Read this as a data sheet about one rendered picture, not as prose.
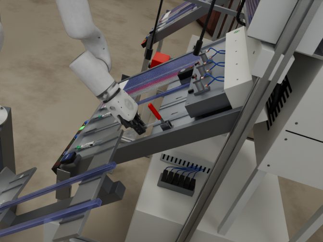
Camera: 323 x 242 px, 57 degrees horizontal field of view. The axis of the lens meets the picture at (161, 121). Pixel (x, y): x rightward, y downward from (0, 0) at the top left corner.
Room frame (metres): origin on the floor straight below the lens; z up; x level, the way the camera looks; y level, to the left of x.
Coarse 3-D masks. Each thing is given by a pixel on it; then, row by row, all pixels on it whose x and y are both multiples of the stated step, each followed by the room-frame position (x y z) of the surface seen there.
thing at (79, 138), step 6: (102, 102) 1.19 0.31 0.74; (96, 114) 1.09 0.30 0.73; (90, 120) 1.03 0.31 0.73; (84, 126) 0.98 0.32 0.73; (90, 126) 1.00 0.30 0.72; (84, 132) 0.95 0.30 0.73; (78, 138) 0.89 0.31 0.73; (72, 144) 0.85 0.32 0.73; (78, 144) 0.87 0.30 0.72; (72, 150) 0.82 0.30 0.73
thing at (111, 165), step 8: (96, 168) 0.49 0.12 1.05; (104, 168) 0.47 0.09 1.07; (112, 168) 0.47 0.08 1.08; (80, 176) 0.48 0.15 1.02; (88, 176) 0.47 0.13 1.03; (56, 184) 0.48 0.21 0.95; (64, 184) 0.47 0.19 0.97; (40, 192) 0.47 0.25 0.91; (48, 192) 0.47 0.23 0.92; (16, 200) 0.47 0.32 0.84; (24, 200) 0.47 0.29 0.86; (0, 208) 0.47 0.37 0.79
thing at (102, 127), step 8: (104, 112) 1.10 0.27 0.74; (96, 120) 1.04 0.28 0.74; (104, 120) 1.02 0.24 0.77; (112, 120) 0.99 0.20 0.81; (96, 128) 0.95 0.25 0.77; (104, 128) 0.94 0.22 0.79; (112, 128) 0.91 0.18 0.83; (88, 136) 0.92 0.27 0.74; (96, 136) 0.89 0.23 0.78; (104, 136) 0.87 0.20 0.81; (80, 144) 0.87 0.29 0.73; (80, 152) 0.81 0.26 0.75; (88, 152) 0.79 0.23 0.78
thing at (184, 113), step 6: (174, 114) 0.83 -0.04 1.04; (180, 114) 0.82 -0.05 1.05; (186, 114) 0.82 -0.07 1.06; (156, 120) 0.83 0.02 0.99; (144, 126) 0.82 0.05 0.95; (150, 126) 0.82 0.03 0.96; (126, 132) 0.82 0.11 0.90; (132, 132) 0.82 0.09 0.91; (102, 138) 0.83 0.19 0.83; (96, 144) 0.82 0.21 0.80
